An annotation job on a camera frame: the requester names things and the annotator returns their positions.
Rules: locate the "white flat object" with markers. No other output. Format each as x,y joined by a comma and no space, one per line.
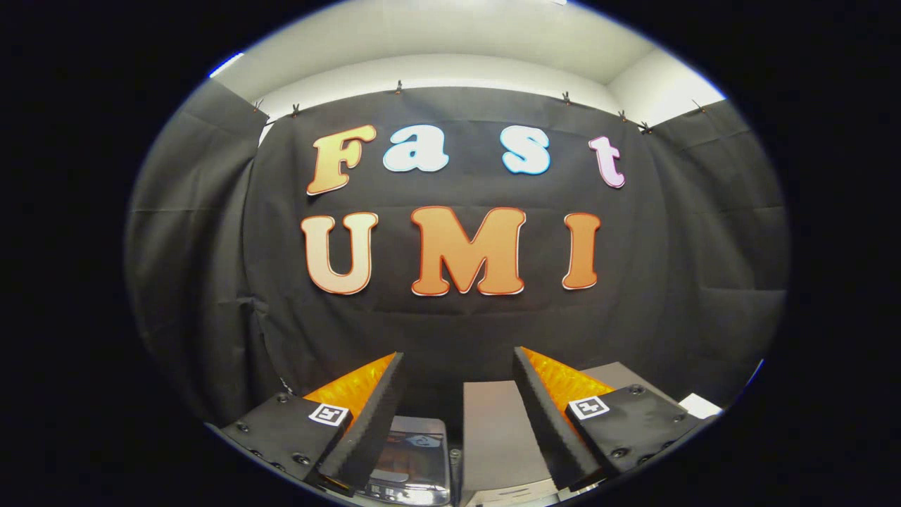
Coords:
700,406

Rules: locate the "black backdrop cloth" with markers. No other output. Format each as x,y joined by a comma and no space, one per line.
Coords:
669,267

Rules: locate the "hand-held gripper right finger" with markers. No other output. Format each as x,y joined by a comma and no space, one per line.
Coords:
545,422

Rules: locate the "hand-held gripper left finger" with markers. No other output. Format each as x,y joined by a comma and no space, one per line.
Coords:
369,422

